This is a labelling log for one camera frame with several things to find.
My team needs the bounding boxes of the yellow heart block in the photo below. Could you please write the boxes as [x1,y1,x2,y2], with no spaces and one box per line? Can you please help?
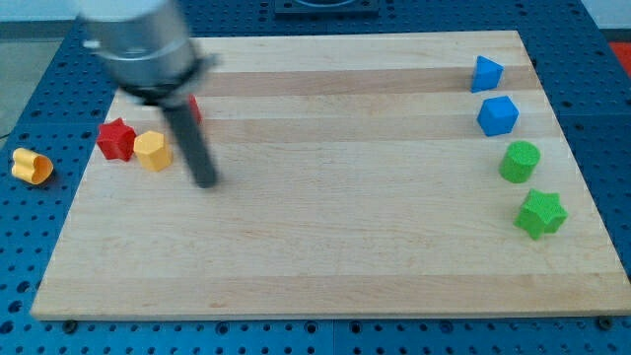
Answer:
[11,148,54,185]

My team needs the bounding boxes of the wooden board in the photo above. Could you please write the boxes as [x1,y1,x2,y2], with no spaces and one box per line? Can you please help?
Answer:
[32,31,630,321]

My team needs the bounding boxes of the black pointer rod tool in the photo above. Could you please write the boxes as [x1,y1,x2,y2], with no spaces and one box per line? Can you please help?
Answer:
[161,97,218,188]

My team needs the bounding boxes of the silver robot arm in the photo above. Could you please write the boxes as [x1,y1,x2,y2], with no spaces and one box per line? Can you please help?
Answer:
[77,0,219,107]

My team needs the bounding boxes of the green star block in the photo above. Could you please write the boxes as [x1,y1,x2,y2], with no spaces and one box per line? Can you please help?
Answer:
[513,188,569,241]

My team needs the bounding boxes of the yellow hexagon block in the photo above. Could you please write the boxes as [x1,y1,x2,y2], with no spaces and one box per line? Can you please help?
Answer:
[133,130,173,172]

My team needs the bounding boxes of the green cylinder block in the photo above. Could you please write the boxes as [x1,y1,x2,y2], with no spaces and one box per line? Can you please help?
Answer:
[499,141,541,183]

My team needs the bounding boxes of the blue hexagon block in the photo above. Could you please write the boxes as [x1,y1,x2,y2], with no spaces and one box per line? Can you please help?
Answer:
[477,96,520,136]

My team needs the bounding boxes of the red block behind rod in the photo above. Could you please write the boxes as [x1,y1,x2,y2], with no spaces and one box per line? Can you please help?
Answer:
[188,95,203,123]

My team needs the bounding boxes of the blue triangle block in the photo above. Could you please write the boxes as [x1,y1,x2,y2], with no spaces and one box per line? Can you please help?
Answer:
[470,55,504,93]

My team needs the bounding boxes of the red star block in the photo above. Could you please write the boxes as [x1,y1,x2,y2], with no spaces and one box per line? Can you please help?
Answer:
[97,117,136,162]

